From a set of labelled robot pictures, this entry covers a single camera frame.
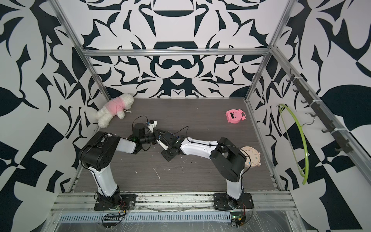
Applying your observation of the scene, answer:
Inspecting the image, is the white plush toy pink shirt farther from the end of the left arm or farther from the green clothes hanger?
the green clothes hanger

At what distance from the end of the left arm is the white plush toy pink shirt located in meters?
0.32

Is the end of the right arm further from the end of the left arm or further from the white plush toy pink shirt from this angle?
the white plush toy pink shirt

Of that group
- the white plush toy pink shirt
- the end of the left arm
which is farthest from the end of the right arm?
the white plush toy pink shirt

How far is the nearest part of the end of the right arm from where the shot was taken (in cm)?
65

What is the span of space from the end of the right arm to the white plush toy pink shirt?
1.61 feet

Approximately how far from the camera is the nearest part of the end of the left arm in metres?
0.79

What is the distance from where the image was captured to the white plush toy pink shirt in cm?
104

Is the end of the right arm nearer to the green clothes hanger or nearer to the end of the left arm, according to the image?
the end of the left arm

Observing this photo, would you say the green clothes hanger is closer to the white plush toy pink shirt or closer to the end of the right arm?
the end of the right arm
